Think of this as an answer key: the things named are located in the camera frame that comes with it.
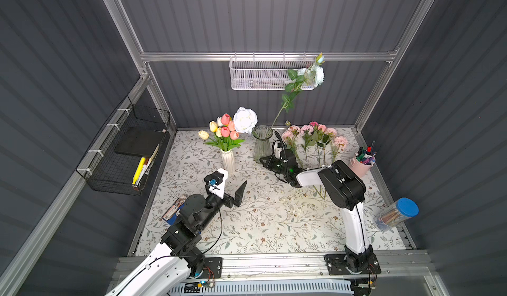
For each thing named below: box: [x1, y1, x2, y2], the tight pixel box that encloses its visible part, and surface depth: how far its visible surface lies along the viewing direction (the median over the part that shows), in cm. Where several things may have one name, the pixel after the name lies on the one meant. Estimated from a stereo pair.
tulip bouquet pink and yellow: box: [197, 112, 245, 152], surface depth 80 cm
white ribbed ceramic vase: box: [220, 148, 236, 175], surface depth 93 cm
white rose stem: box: [233, 106, 259, 134], surface depth 65 cm
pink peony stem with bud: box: [281, 120, 304, 168], surface depth 114 cm
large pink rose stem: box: [323, 126, 338, 164], surface depth 114 cm
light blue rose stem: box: [271, 52, 326, 129], surface depth 79 cm
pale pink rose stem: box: [332, 135, 349, 163], surface depth 112 cm
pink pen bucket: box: [348, 149, 376, 178], surface depth 93 cm
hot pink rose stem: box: [308, 120, 321, 168], surface depth 114 cm
